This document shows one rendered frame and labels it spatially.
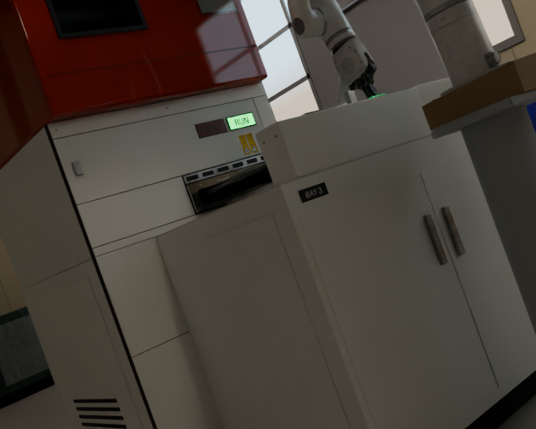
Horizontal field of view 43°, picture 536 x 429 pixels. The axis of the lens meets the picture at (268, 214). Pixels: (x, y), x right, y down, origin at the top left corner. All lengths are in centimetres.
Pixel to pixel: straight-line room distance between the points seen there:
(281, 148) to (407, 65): 332
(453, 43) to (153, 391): 122
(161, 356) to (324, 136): 80
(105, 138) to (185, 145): 27
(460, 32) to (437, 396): 89
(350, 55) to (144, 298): 90
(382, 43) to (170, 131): 300
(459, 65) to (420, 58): 308
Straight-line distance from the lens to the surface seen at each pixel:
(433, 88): 206
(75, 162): 202
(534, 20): 441
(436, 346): 181
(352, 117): 177
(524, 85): 159
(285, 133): 161
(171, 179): 214
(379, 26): 500
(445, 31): 173
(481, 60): 172
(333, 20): 195
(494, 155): 169
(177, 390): 205
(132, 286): 201
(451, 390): 185
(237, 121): 234
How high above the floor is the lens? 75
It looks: level
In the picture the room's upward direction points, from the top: 20 degrees counter-clockwise
